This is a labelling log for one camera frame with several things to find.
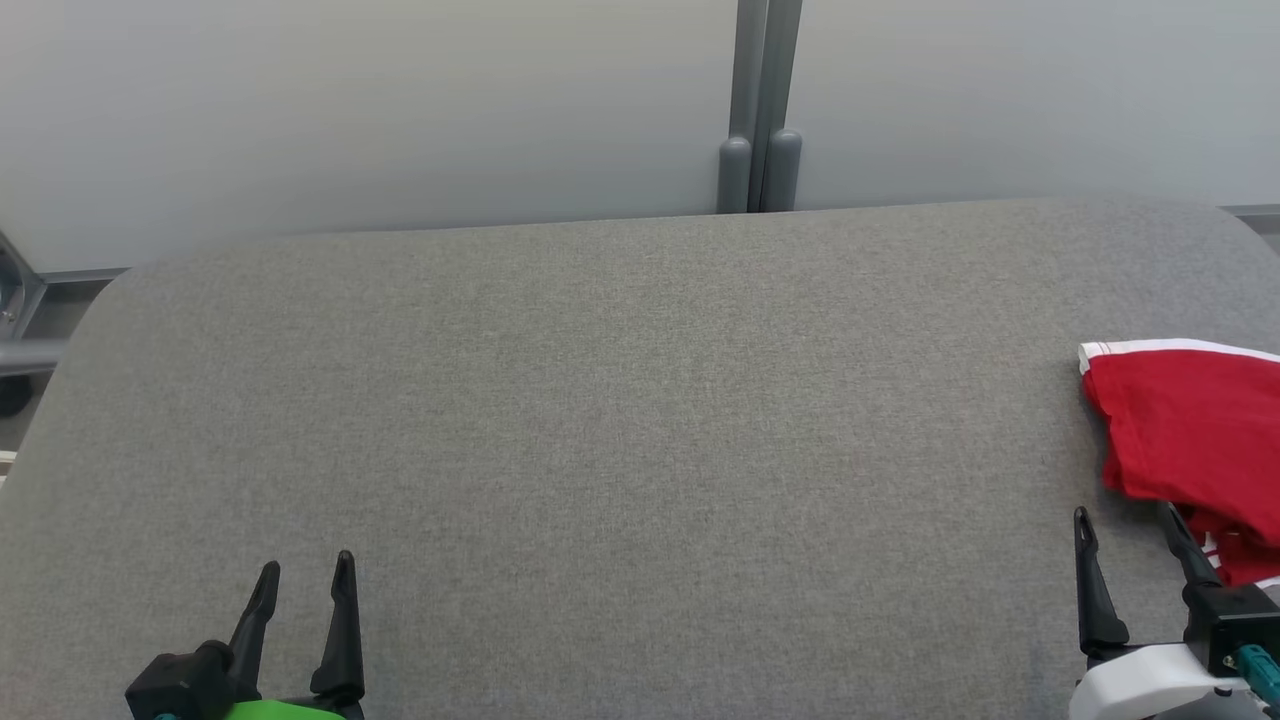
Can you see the grey partition post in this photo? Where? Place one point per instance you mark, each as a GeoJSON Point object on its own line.
{"type": "Point", "coordinates": [750, 80]}

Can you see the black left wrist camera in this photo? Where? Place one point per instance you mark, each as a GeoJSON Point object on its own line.
{"type": "Point", "coordinates": [180, 685]}

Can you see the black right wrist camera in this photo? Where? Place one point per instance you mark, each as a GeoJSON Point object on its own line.
{"type": "Point", "coordinates": [1225, 620]}

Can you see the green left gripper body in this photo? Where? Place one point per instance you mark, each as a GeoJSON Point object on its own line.
{"type": "Point", "coordinates": [280, 712]}

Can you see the red white basketball jersey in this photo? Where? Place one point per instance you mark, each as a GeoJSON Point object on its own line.
{"type": "Point", "coordinates": [1200, 430]}

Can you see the grey partition support brace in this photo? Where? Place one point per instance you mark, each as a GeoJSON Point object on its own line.
{"type": "Point", "coordinates": [20, 355]}

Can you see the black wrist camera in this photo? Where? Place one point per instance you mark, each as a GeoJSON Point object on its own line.
{"type": "Point", "coordinates": [180, 685]}
{"type": "Point", "coordinates": [1225, 620]}

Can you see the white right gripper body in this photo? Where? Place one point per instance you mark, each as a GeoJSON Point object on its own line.
{"type": "Point", "coordinates": [1140, 685]}

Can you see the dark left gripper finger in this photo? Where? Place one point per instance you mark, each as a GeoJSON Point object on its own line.
{"type": "Point", "coordinates": [342, 650]}
{"type": "Point", "coordinates": [255, 640]}

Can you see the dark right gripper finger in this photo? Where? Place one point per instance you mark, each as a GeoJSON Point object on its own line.
{"type": "Point", "coordinates": [1098, 610]}
{"type": "Point", "coordinates": [1185, 555]}

